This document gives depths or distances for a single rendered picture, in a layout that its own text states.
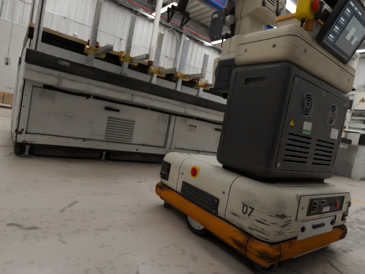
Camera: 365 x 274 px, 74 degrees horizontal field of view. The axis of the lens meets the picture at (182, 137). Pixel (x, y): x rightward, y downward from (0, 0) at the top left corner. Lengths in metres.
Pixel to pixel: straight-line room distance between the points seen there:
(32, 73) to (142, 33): 8.61
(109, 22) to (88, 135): 7.94
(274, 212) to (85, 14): 9.21
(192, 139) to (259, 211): 1.87
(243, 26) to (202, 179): 0.79
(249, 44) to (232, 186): 0.52
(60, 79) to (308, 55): 1.43
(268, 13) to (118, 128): 1.43
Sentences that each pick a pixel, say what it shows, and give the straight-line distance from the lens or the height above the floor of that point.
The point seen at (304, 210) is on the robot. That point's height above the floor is 0.22.
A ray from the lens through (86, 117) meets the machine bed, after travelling 2.07.
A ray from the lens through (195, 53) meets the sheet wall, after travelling 11.57.
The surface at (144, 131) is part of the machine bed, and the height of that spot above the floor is 0.29.
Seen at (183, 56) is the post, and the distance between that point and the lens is 2.18.
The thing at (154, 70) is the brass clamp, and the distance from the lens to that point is 2.00.
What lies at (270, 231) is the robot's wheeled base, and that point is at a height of 0.16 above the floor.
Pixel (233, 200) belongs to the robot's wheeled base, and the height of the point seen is 0.20.
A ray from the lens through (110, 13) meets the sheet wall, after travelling 9.90.
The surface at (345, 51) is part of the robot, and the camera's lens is 1.17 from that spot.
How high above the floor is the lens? 0.43
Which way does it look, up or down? 3 degrees down
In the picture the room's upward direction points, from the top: 10 degrees clockwise
